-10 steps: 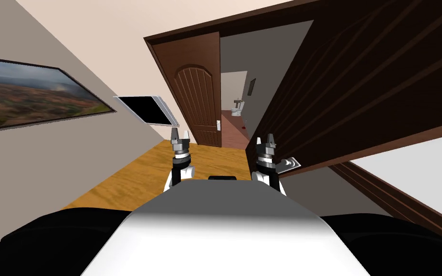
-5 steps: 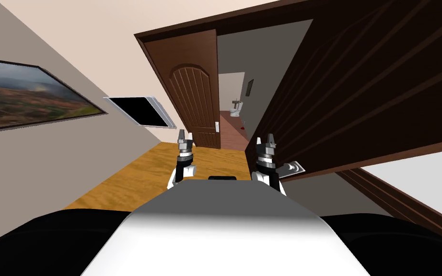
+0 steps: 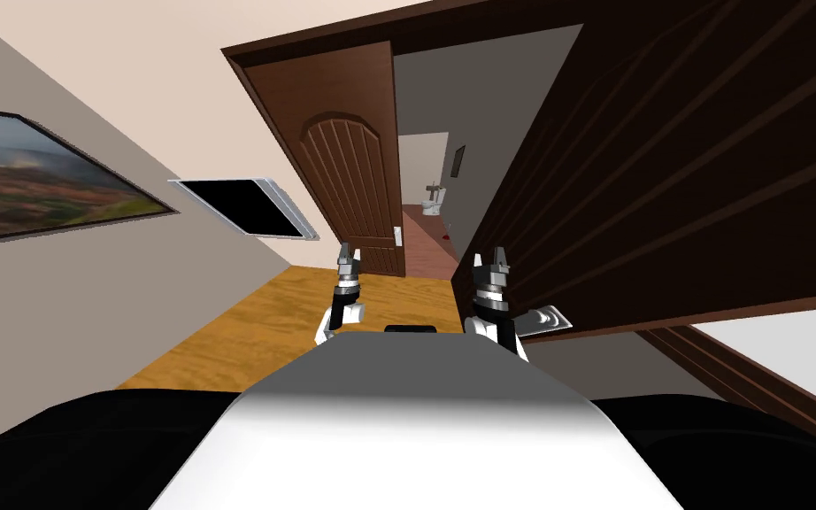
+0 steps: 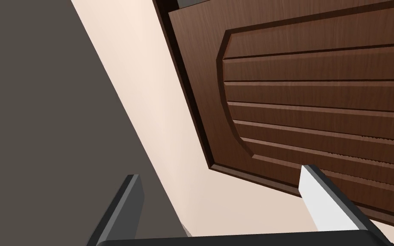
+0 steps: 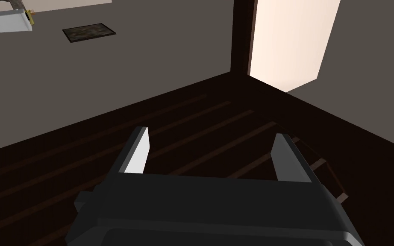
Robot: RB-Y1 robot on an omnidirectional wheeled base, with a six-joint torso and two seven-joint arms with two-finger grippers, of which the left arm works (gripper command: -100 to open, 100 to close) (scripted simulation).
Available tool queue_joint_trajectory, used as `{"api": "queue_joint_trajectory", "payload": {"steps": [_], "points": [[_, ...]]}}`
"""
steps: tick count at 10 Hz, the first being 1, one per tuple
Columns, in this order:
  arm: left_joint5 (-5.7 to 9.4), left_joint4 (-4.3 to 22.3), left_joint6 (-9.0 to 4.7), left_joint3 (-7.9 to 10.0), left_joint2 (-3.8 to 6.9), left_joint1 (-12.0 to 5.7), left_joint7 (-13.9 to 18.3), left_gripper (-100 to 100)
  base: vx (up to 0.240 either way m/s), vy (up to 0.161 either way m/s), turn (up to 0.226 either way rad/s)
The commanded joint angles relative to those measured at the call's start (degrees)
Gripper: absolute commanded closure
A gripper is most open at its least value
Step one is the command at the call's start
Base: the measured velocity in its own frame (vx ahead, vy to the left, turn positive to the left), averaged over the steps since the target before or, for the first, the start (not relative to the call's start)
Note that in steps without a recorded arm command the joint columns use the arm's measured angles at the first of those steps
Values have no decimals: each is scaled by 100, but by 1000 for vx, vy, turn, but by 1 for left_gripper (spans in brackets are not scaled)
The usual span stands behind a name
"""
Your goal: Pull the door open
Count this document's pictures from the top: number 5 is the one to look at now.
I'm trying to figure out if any white appliance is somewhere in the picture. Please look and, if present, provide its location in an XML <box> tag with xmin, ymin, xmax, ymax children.
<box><xmin>0</xmin><ymin>8</ymin><xmax>35</xmax><ymax>34</ymax></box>

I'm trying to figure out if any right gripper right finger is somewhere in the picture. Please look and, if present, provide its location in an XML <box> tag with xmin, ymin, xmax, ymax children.
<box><xmin>271</xmin><ymin>133</ymin><xmax>313</xmax><ymax>183</ymax></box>

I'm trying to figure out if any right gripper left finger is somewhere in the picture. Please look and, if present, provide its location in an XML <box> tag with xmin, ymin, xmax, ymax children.
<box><xmin>118</xmin><ymin>126</ymin><xmax>150</xmax><ymax>175</ymax></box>

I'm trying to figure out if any pale door leaf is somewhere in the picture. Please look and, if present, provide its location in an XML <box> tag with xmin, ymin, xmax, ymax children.
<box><xmin>247</xmin><ymin>0</ymin><xmax>341</xmax><ymax>93</ymax></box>

